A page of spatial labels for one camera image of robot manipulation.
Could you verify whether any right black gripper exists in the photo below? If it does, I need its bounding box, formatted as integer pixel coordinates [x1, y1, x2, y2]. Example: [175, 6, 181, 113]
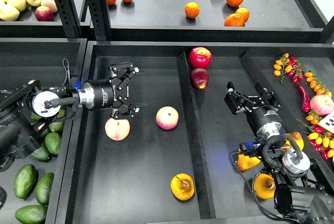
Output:
[224, 81, 282, 138]

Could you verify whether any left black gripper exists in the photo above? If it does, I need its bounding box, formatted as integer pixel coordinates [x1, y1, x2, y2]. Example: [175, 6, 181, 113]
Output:
[83, 63, 147, 119]

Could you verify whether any green avocado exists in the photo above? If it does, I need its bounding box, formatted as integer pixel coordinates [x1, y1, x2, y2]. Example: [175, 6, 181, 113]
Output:
[14, 164, 38, 199]

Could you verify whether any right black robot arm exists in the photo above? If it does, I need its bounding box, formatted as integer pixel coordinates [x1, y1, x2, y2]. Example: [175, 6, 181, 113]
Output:
[224, 82, 333, 223]

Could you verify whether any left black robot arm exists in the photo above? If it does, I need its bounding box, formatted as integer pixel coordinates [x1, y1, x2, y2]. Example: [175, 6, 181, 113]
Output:
[1, 59, 139, 171]

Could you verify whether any yellow pear bottom of pile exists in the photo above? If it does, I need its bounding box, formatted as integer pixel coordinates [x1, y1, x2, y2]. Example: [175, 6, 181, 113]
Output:
[254, 173, 276, 200]

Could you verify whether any yellow pear in middle tray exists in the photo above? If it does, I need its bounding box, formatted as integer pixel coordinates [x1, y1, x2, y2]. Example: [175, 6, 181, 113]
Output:
[170, 173, 195, 201]

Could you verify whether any pink apple left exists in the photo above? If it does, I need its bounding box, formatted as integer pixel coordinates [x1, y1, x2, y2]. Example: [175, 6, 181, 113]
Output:
[105, 118, 130, 141]

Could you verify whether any pink apple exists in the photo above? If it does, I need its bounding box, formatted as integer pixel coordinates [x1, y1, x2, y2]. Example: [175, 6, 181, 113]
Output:
[105, 118, 130, 141]
[156, 106, 179, 130]

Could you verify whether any cherry tomato bunch upper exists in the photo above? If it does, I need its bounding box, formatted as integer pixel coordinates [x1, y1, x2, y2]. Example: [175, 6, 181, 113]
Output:
[273, 53, 304, 83]

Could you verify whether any cherry tomato bunch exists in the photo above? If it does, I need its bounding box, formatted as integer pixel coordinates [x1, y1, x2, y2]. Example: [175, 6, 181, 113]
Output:
[298, 114, 333, 161]
[273, 53, 304, 83]

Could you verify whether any red chili pepper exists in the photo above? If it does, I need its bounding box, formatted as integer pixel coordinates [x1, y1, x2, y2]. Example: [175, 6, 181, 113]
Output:
[295, 82, 311, 113]

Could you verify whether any pink apple centre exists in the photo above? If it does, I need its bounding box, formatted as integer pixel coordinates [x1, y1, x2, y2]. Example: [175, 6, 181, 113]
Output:
[156, 106, 179, 130]

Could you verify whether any dark red apple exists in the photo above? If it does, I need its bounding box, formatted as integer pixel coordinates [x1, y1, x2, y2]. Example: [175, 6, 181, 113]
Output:
[190, 68, 209, 89]

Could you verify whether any black left tray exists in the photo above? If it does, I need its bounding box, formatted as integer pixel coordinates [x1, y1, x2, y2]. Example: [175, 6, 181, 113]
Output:
[1, 38, 87, 223]

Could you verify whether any black tray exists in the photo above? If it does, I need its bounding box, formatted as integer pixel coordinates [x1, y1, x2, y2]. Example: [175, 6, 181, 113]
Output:
[1, 38, 87, 223]
[54, 41, 333, 223]

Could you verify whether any bright red apple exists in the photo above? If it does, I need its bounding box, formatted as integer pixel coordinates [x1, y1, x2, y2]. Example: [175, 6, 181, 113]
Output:
[189, 47, 212, 69]

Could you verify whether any pink apple right tray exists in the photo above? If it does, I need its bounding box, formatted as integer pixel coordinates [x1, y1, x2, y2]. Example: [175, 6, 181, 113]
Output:
[310, 95, 333, 116]

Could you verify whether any checkered marker card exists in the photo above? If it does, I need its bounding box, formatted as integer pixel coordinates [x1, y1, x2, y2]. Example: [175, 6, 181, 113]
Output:
[318, 111, 334, 133]

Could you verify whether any cherry tomato bunch lower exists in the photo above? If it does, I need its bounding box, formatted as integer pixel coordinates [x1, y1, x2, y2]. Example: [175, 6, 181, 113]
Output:
[298, 114, 333, 161]

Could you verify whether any black centre tray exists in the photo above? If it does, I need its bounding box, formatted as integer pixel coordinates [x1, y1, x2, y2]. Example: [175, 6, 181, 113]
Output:
[54, 41, 333, 223]

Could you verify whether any orange on shelf centre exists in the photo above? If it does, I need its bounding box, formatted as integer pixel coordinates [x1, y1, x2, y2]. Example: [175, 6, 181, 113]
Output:
[184, 2, 200, 19]

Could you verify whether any red apple on shelf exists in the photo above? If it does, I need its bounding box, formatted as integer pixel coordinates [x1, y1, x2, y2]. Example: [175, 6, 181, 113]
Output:
[35, 6, 54, 21]

